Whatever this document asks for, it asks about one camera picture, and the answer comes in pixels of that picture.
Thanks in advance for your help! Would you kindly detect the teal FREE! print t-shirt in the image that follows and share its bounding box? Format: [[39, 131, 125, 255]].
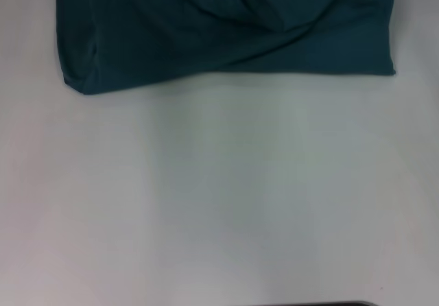
[[56, 0, 397, 96]]

